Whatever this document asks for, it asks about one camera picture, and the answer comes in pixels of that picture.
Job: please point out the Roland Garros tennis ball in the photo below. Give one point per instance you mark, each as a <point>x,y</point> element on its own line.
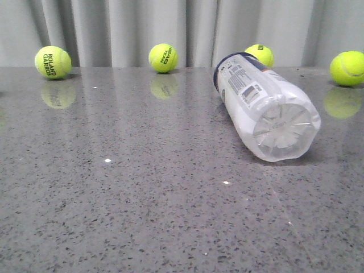
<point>53,62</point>

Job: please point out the Head Team tennis ball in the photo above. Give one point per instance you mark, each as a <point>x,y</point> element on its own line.
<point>163,58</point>

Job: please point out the white tennis ball can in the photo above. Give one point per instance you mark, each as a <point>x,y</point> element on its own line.
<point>274,118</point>

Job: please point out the Wilson tennis ball behind can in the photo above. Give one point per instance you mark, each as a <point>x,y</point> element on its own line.
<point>262,53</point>

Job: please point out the grey pleated curtain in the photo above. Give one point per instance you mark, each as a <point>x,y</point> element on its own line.
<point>121,33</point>

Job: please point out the far right tennis ball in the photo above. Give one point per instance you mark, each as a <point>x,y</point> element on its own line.
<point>346,69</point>

